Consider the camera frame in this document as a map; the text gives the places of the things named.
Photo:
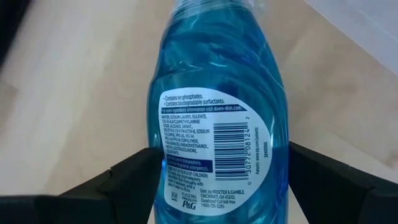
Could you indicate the blue dish soap bottle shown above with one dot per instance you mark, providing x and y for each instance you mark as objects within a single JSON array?
[{"x": 217, "y": 62}]

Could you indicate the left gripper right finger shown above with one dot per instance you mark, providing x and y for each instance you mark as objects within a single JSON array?
[{"x": 335, "y": 199}]

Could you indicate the clear rectangular plastic bin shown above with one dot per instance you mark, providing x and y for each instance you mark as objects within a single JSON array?
[{"x": 367, "y": 25}]

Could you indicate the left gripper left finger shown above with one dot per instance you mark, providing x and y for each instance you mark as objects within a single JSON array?
[{"x": 77, "y": 202}]

